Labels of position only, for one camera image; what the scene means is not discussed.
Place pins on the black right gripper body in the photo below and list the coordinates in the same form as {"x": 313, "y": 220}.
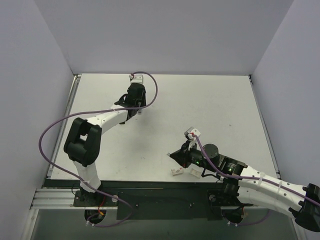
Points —
{"x": 186, "y": 155}

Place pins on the red white staple box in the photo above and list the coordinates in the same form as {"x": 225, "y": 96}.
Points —
{"x": 177, "y": 171}

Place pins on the small white staple tray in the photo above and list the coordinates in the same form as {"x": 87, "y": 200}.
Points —
{"x": 195, "y": 173}

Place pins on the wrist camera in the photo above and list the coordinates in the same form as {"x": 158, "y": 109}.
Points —
{"x": 192, "y": 134}
{"x": 136, "y": 78}

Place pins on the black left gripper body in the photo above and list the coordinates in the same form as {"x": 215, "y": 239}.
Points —
{"x": 135, "y": 100}

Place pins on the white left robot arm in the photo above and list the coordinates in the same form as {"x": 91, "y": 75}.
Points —
{"x": 83, "y": 141}

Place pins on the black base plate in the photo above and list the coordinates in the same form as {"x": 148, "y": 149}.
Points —
{"x": 165, "y": 200}

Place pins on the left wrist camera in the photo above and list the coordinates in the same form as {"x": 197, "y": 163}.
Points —
{"x": 136, "y": 78}

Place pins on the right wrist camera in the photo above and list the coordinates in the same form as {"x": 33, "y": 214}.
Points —
{"x": 192, "y": 134}

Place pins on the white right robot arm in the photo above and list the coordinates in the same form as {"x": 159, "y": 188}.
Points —
{"x": 253, "y": 187}

